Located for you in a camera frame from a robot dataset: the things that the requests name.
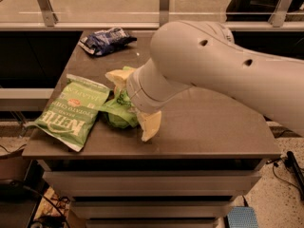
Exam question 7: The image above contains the blue perforated box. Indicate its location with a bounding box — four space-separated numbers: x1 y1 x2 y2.
226 206 258 228

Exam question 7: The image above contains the black floor cable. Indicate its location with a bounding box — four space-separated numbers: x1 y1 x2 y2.
265 157 304 198

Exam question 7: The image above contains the green jalapeno Kettle chip bag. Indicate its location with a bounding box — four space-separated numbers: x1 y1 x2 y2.
28 74 110 152

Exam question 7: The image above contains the blue crumpled chip bag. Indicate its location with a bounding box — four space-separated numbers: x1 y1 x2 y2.
78 28 137 56

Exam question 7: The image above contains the green rice chip bag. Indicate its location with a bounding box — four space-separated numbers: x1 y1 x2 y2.
101 66 139 129

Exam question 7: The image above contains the grey drawer cabinet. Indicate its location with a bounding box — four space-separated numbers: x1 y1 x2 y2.
22 29 282 228

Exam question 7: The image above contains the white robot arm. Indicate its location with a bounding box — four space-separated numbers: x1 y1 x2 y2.
105 21 304 136

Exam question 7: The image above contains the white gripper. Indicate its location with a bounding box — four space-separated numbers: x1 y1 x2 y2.
105 68 168 142

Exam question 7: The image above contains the glass railing with metal posts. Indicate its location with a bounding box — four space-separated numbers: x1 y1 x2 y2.
0 0 304 32

